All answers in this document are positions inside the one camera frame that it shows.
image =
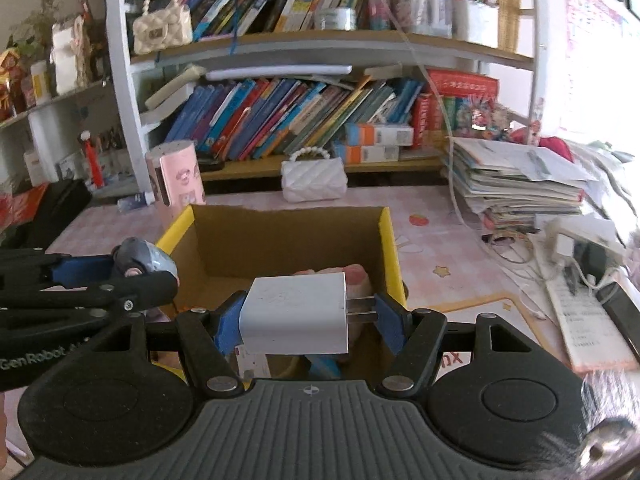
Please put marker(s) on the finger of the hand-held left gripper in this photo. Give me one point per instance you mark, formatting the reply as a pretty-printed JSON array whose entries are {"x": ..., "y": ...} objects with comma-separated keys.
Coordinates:
[
  {"x": 145, "y": 287},
  {"x": 85, "y": 267}
]

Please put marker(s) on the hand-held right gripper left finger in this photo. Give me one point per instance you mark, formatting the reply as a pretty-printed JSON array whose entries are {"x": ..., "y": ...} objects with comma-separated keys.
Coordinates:
[{"x": 227, "y": 325}]

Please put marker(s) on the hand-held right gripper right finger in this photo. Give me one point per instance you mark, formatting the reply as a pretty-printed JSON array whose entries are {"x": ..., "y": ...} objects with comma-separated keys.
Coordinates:
[{"x": 390, "y": 325}]

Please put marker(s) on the grey toy car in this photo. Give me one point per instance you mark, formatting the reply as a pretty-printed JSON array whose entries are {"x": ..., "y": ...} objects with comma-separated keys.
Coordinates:
[{"x": 142, "y": 257}]

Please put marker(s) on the pink pig plush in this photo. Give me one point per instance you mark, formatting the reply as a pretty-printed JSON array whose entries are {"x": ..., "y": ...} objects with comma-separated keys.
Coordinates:
[{"x": 357, "y": 276}]

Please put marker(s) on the white charger plug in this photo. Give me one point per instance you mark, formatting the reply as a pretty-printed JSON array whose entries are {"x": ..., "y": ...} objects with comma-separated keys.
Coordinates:
[{"x": 295, "y": 310}]

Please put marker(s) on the yellow cardboard box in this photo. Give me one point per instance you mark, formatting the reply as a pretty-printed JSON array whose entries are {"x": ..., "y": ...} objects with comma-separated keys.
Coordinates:
[{"x": 280, "y": 240}]

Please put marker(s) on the red plastic packet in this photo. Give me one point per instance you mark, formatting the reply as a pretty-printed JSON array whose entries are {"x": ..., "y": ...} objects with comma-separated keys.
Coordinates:
[{"x": 22, "y": 207}]

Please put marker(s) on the pink checkered tablecloth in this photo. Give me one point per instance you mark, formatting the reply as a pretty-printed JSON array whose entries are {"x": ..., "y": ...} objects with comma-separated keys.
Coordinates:
[{"x": 440, "y": 240}]

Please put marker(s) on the red slim figurine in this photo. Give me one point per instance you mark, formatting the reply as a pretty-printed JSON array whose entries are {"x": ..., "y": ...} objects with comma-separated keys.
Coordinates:
[{"x": 92, "y": 160}]

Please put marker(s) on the white pen holder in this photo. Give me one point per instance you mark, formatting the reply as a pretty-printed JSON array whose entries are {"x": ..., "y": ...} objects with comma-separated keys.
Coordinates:
[
  {"x": 427, "y": 12},
  {"x": 475, "y": 22},
  {"x": 112, "y": 162}
]

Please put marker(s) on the pink humidifier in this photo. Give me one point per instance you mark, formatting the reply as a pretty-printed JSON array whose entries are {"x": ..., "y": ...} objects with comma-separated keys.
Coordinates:
[{"x": 177, "y": 180}]

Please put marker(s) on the white quilted handbag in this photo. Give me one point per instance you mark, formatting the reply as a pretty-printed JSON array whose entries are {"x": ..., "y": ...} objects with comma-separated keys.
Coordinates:
[{"x": 312, "y": 180}]

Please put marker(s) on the orange white carton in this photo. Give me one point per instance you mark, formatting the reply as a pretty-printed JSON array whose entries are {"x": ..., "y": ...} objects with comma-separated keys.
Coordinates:
[
  {"x": 380, "y": 135},
  {"x": 367, "y": 154}
]

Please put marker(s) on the white wooden bookshelf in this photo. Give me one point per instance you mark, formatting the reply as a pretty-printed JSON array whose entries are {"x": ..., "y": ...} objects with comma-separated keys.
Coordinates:
[{"x": 122, "y": 85}]

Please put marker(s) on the stack of papers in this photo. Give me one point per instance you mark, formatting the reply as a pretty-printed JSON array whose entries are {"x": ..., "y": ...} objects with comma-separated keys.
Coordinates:
[{"x": 515, "y": 185}]

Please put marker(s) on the white bottle yellow label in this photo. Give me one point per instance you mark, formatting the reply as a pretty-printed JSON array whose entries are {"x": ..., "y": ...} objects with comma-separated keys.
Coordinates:
[{"x": 40, "y": 85}]

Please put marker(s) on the fortune god paper figure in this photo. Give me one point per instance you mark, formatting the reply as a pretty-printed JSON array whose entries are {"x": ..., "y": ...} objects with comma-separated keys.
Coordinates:
[{"x": 5, "y": 85}]

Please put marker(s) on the white cloth pouch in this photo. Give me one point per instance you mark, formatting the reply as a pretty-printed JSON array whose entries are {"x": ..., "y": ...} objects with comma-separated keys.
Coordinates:
[{"x": 67, "y": 60}]

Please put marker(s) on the white power strip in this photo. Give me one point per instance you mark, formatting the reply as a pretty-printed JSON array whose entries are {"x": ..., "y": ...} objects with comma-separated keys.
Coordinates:
[{"x": 582, "y": 235}]

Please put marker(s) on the colourful acrylic stand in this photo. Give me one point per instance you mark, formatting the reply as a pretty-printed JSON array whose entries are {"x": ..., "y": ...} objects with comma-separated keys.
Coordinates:
[{"x": 487, "y": 117}]

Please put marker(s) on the black phone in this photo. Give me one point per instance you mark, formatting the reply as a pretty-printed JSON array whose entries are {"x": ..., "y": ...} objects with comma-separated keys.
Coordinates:
[{"x": 622, "y": 312}]

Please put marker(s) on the red cloth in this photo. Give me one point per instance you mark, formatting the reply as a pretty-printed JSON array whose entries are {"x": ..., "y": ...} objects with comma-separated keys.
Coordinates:
[{"x": 555, "y": 147}]

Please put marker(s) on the dried flower bunch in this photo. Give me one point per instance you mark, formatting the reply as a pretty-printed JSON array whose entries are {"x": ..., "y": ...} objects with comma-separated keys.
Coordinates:
[{"x": 32, "y": 25}]

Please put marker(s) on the cream quilted handbag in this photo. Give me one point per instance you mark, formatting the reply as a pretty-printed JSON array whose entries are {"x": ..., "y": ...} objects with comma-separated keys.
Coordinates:
[{"x": 162, "y": 27}]

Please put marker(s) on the red thick book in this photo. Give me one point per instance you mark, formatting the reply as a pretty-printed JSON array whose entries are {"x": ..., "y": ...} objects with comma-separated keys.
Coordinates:
[{"x": 462, "y": 82}]

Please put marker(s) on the white flat tablet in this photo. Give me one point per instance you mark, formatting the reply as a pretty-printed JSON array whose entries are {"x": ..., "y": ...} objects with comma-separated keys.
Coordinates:
[{"x": 280, "y": 72}]

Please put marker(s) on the round white tin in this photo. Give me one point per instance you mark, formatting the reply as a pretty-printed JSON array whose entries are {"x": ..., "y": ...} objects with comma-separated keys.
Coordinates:
[{"x": 335, "y": 19}]

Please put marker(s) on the pink wall chart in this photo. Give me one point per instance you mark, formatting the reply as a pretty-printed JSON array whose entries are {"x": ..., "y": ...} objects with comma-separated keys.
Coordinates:
[{"x": 592, "y": 50}]

